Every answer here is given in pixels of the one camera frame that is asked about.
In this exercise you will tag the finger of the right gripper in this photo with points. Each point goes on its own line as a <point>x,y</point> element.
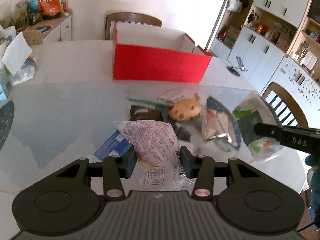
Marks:
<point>274,131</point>

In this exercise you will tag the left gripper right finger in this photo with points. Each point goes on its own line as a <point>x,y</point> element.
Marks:
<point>201,168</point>

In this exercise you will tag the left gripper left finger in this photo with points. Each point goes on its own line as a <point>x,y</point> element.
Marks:
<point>116,167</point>

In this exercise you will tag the green white snack pouch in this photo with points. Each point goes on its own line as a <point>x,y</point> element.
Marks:
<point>250,111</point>

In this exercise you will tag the blue tissue pack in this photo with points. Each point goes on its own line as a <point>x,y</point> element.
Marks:
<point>116,144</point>

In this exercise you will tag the silver foil snack bag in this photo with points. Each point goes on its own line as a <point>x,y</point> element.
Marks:
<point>219,125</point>

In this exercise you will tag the pink printed snack bag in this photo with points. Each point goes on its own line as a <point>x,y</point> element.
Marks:
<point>157,149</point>

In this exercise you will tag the dark brown snack packet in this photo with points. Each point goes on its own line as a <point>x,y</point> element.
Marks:
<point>143,113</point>

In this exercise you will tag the yellow plush toy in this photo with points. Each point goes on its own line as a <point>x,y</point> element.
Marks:
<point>186,109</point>

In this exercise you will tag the blue gloved hand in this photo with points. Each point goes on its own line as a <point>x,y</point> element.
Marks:
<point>313,182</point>

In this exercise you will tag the black round table socket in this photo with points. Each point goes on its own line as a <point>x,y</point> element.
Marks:
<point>233,70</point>

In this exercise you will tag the teal pen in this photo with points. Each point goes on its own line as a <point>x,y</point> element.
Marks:
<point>148,101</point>

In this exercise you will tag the red cardboard box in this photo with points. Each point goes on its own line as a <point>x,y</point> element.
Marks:
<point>150,53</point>

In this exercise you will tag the round blue placemat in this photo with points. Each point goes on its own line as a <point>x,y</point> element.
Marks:
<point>6,119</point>

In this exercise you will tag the hanging white tote bag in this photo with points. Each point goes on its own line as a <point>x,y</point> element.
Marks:
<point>234,5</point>

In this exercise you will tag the white sideboard cabinet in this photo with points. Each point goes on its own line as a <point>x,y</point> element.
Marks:
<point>56,30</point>

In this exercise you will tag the white paper bag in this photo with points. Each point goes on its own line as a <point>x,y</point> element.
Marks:
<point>16,54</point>

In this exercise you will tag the brown wooden chair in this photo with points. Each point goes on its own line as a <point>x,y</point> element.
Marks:
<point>129,17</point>

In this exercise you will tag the cardboard tray box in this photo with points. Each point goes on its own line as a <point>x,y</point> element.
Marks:
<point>33,37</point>

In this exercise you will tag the red lid jar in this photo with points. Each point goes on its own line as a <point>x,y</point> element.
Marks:
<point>64,4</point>

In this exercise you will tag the orange snack bag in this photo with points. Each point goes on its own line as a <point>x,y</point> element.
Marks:
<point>50,9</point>

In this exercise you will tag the white wall cabinets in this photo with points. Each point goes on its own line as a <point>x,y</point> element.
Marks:
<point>263,36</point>

